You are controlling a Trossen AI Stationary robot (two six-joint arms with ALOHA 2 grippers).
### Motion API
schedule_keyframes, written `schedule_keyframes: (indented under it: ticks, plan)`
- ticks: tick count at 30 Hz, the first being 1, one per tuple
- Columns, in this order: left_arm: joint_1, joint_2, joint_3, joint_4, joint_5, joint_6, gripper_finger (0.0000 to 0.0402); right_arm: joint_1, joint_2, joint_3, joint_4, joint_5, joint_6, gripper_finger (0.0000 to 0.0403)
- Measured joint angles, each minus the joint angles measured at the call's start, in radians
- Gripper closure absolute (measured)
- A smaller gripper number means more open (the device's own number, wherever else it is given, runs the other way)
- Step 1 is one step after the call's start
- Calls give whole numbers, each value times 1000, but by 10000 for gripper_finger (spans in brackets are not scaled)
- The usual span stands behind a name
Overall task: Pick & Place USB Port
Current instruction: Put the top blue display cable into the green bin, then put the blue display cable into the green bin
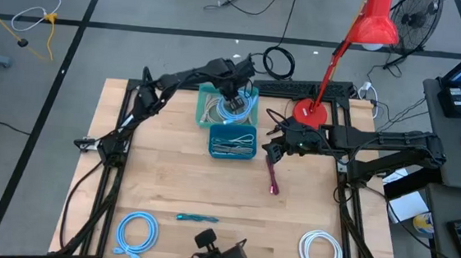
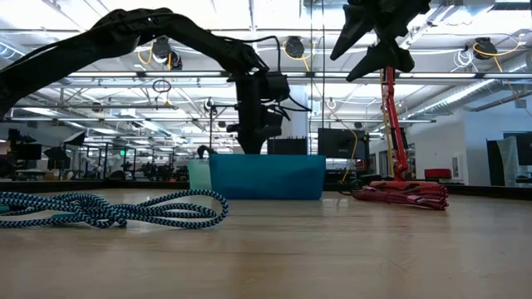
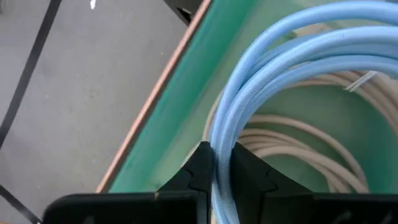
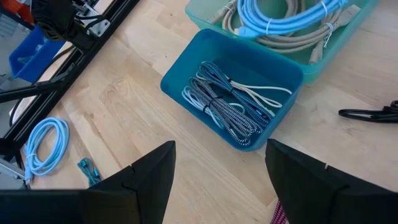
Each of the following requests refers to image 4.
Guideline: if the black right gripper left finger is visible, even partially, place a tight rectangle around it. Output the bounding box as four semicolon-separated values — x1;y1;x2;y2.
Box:
0;140;177;224

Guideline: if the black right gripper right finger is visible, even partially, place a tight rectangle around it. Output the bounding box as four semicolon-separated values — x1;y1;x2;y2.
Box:
265;139;398;224

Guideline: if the teal white braided cable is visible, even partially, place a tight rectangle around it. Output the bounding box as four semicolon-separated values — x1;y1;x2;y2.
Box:
76;157;103;188

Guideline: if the red white braided cable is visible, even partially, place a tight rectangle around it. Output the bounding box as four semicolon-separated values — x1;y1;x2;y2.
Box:
269;200;289;224

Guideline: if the light blue cable bundle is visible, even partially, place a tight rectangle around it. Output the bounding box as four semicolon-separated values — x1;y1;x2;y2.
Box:
236;0;349;39
23;117;70;185

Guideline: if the navy white braided cable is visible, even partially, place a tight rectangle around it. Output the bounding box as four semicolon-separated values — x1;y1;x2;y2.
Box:
188;77;265;146
197;61;272;127

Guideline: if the thin white cable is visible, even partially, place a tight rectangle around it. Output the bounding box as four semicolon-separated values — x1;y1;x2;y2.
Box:
195;72;294;118
182;85;246;129

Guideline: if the beige USB cable bundle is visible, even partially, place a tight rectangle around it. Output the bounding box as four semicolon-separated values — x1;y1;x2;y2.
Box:
254;4;362;65
207;0;301;41

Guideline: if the teal blue plastic bin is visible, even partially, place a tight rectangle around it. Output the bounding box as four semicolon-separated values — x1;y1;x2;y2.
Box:
160;28;305;152

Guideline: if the translucent green plastic bin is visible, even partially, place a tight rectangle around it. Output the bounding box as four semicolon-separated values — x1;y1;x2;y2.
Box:
185;0;381;85

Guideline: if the dark blue storage bin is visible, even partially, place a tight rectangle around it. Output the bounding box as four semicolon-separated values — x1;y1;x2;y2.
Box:
8;25;67;84

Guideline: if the orange red object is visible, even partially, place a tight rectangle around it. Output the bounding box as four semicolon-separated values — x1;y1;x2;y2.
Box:
0;0;34;25

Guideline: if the black cable bundle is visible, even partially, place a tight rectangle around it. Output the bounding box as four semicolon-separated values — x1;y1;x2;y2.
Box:
338;100;398;124

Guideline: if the black aluminium frame rail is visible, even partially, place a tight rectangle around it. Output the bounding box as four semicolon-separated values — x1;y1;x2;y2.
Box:
0;0;141;162

